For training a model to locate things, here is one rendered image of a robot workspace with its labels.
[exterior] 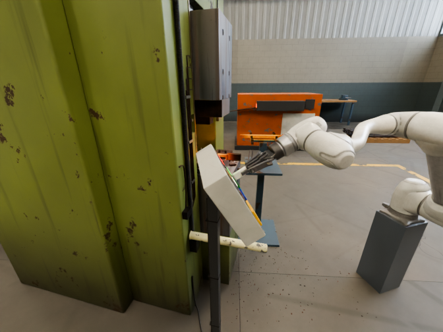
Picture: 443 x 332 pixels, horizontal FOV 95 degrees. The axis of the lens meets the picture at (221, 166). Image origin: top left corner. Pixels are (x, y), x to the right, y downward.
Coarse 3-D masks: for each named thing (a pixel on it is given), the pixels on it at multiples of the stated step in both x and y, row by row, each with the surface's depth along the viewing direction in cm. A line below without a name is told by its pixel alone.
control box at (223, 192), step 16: (208, 160) 74; (208, 176) 64; (224, 176) 58; (208, 192) 59; (224, 192) 60; (240, 192) 67; (224, 208) 62; (240, 208) 64; (240, 224) 66; (256, 224) 67; (256, 240) 70
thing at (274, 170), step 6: (276, 162) 190; (264, 168) 177; (270, 168) 177; (276, 168) 177; (246, 174) 169; (252, 174) 168; (258, 174) 168; (264, 174) 167; (270, 174) 167; (276, 174) 166; (282, 174) 166
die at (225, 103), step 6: (198, 102) 115; (204, 102) 114; (210, 102) 113; (216, 102) 112; (222, 102) 112; (228, 102) 127; (198, 108) 116; (204, 108) 115; (210, 108) 114; (216, 108) 113; (222, 108) 114; (228, 108) 128; (198, 114) 117; (204, 114) 116; (210, 114) 115; (216, 114) 114; (222, 114) 115
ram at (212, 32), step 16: (192, 16) 95; (208, 16) 94; (224, 16) 102; (192, 32) 98; (208, 32) 96; (224, 32) 104; (192, 48) 100; (208, 48) 99; (224, 48) 107; (192, 64) 103; (208, 64) 101; (224, 64) 109; (208, 80) 104; (224, 80) 112; (208, 96) 107; (224, 96) 116
